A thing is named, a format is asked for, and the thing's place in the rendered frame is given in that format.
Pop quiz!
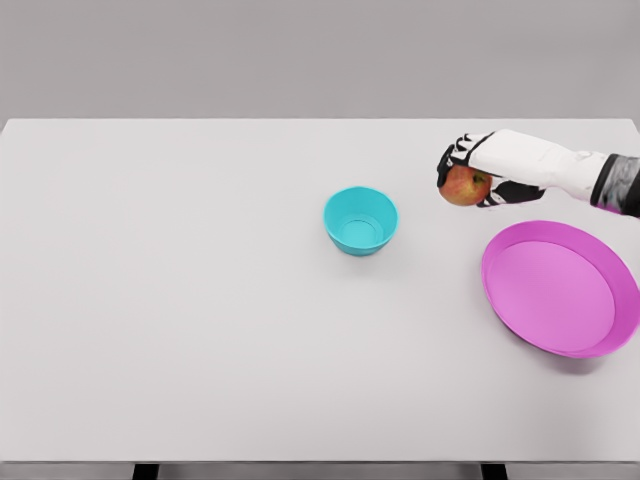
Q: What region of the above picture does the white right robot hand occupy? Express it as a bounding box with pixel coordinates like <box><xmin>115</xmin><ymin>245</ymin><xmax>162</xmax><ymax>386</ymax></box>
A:
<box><xmin>436</xmin><ymin>129</ymin><xmax>551</xmax><ymax>209</ymax></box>

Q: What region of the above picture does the pink plate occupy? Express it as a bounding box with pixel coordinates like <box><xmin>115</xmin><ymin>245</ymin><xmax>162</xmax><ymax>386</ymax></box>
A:
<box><xmin>481</xmin><ymin>220</ymin><xmax>640</xmax><ymax>360</ymax></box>

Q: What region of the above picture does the blue bowl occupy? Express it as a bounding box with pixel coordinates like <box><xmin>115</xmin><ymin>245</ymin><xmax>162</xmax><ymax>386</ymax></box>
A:
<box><xmin>322</xmin><ymin>186</ymin><xmax>400</xmax><ymax>259</ymax></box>

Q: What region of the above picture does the red yellow apple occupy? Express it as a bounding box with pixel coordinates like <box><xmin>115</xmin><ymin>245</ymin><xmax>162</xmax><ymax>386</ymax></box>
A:
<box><xmin>438</xmin><ymin>165</ymin><xmax>494</xmax><ymax>207</ymax></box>

